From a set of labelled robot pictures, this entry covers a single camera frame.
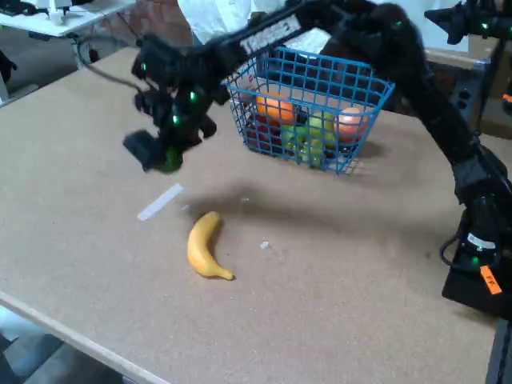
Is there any yellow toy banana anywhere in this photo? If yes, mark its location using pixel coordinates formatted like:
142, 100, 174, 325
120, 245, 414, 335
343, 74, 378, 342
186, 210, 236, 282

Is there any long white tape strip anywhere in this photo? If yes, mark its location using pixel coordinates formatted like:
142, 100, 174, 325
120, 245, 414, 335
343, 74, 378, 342
137, 182, 185, 222

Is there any black base cable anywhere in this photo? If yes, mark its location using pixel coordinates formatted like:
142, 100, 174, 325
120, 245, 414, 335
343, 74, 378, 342
438, 230, 468, 270

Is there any wooden workbench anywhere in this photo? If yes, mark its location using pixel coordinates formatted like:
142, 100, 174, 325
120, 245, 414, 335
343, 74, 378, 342
423, 35, 512, 140

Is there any blue wire basket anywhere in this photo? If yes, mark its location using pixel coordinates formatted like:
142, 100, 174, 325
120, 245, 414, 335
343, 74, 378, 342
224, 46, 397, 176

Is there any white desktop device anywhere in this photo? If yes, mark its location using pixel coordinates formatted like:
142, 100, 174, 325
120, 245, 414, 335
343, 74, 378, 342
46, 0, 76, 26

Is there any round green toy fruit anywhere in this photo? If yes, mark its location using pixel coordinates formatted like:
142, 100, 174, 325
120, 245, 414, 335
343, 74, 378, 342
162, 146, 184, 174

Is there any looped black camera cable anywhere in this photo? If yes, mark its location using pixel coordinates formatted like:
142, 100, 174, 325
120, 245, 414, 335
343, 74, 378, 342
75, 34, 142, 90

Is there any green toy grape bunch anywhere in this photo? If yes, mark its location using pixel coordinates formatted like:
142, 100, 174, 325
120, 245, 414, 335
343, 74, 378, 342
279, 111, 339, 167

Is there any white background table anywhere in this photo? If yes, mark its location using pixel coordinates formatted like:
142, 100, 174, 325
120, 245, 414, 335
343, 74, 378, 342
0, 0, 138, 39

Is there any dark toy grape bunch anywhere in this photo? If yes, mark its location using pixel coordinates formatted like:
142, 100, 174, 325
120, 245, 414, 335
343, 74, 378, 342
245, 114, 286, 152

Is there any red-orange toy pomegranate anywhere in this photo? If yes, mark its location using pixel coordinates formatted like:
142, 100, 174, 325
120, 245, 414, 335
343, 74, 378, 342
333, 106, 370, 145

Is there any orange toy fruit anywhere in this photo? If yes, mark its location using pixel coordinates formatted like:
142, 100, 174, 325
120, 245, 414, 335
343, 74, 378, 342
255, 92, 297, 123

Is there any person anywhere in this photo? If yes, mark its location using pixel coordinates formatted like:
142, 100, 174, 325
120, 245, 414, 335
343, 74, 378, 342
177, 0, 334, 54

